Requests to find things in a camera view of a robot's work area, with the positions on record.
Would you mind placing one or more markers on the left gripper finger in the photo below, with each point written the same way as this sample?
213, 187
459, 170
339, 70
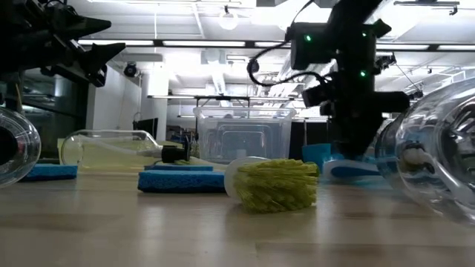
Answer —
92, 26
105, 53

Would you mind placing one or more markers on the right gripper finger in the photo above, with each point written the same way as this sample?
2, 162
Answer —
343, 135
367, 135

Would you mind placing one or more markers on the blue bristle dish brush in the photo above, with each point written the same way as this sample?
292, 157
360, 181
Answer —
349, 171

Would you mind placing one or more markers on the green bristle dish brush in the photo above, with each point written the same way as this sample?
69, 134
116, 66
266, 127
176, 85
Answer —
274, 185

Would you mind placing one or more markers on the blue cellulose sponge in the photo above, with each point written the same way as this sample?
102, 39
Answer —
52, 172
178, 167
182, 181

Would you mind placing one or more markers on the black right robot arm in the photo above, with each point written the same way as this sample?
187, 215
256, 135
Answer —
356, 22

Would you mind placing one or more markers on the blue plastic bin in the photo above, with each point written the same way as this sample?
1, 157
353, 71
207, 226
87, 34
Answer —
315, 154

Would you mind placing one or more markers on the black computer monitor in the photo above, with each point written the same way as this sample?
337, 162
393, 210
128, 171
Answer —
145, 128

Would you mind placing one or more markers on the clear plastic bin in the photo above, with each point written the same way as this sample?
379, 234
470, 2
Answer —
245, 133

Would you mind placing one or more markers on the yellow plastic bin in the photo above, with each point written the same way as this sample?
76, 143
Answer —
168, 144

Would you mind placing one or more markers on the round white ceiling lamp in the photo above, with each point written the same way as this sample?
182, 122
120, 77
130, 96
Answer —
228, 18

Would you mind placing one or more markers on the black ceiling camera cluster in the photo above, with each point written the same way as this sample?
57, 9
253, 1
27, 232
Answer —
384, 61

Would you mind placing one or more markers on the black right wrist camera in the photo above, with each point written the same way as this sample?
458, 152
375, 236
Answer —
310, 48

